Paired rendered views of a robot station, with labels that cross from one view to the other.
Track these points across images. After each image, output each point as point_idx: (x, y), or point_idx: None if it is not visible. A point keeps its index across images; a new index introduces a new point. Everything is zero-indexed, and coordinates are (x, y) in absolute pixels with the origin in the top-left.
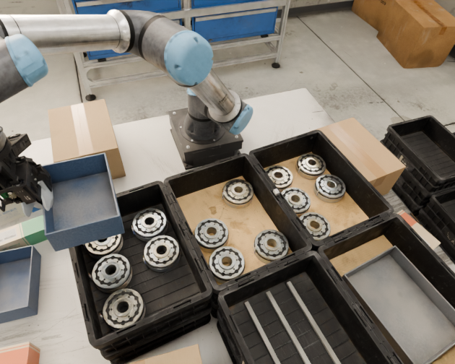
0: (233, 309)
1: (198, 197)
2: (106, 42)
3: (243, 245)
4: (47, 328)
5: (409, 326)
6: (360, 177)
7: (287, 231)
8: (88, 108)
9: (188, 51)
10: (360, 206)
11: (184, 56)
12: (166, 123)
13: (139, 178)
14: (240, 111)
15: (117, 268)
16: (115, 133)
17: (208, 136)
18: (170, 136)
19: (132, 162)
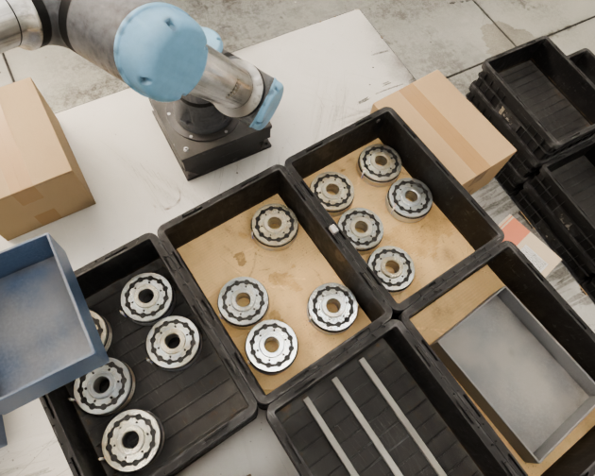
0: (289, 410)
1: (215, 240)
2: None
3: (292, 311)
4: (27, 463)
5: (524, 397)
6: (455, 185)
7: (354, 284)
8: (6, 99)
9: (159, 50)
10: (454, 223)
11: (153, 60)
12: (144, 100)
13: (117, 205)
14: (263, 96)
15: (110, 381)
16: (64, 127)
17: (215, 127)
18: (155, 123)
19: (102, 178)
